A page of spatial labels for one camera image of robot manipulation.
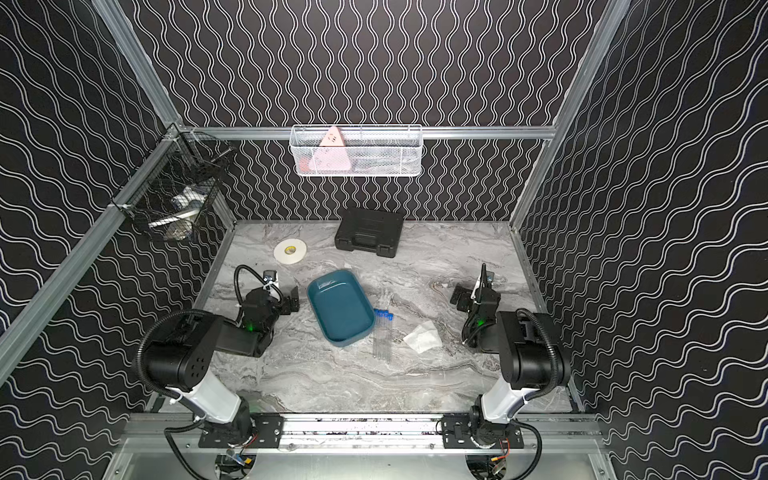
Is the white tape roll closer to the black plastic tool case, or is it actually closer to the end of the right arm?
the black plastic tool case

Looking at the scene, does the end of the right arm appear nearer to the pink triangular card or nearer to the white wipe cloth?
the white wipe cloth

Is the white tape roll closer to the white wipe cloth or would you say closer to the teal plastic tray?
the teal plastic tray

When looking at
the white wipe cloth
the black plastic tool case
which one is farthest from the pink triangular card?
the white wipe cloth

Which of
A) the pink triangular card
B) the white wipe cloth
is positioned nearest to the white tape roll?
the pink triangular card

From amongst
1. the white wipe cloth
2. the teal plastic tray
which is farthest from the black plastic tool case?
the white wipe cloth

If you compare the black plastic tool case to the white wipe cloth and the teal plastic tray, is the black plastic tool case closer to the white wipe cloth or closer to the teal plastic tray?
the teal plastic tray

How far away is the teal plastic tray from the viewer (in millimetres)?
882

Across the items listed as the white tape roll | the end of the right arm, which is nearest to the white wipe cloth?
the end of the right arm

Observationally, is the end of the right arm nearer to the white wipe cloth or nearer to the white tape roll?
the white wipe cloth

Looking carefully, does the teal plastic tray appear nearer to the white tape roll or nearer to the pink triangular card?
the white tape roll

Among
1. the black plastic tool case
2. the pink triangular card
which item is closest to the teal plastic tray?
the black plastic tool case

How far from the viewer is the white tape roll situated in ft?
3.67

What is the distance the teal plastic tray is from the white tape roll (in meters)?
0.13

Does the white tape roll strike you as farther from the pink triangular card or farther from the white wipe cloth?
the white wipe cloth
